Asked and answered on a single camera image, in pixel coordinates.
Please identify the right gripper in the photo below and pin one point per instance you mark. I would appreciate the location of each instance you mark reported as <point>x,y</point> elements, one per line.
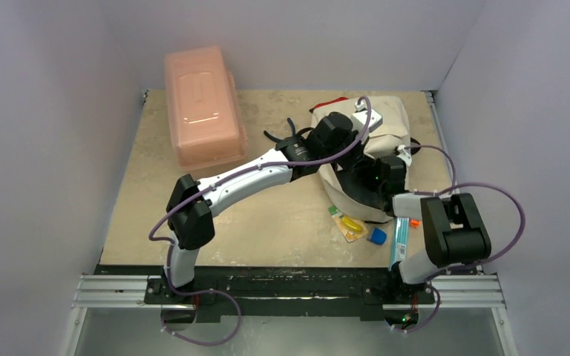
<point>364,191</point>

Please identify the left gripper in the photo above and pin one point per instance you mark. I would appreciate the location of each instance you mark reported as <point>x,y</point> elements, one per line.
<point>350,164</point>

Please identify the cream canvas backpack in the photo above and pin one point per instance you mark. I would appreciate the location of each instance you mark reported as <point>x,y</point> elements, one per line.
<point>349,197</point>

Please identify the banana eraser blister pack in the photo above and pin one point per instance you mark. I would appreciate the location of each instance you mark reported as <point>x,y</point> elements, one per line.
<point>351,228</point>

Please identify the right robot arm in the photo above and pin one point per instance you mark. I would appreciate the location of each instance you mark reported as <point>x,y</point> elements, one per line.
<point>453,230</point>

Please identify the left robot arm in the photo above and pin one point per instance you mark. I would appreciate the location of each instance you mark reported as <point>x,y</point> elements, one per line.
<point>193,204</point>

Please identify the blue pencil pack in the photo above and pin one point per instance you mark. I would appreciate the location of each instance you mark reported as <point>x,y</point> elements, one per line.
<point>400,240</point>

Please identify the blue grey eraser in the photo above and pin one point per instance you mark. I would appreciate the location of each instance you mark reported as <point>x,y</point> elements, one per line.
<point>377,236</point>

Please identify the orange pencil sharpener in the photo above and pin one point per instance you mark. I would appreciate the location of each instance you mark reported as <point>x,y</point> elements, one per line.
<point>415,223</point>

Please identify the pink plastic storage box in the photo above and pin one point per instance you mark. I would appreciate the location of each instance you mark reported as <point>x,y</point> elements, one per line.
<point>204,119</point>

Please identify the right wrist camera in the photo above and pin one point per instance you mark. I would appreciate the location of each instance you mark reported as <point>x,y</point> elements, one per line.
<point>404,154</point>

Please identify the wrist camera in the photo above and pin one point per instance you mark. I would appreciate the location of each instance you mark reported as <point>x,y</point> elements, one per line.
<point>404,154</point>
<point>364,118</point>

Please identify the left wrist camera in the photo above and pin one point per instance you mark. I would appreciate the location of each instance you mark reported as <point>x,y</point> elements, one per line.
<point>364,118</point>

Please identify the red handled utility knife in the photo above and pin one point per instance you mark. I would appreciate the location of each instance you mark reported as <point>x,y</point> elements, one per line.
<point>323,104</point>

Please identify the blue handled pliers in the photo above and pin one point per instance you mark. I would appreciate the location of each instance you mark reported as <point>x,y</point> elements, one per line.
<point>281,130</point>

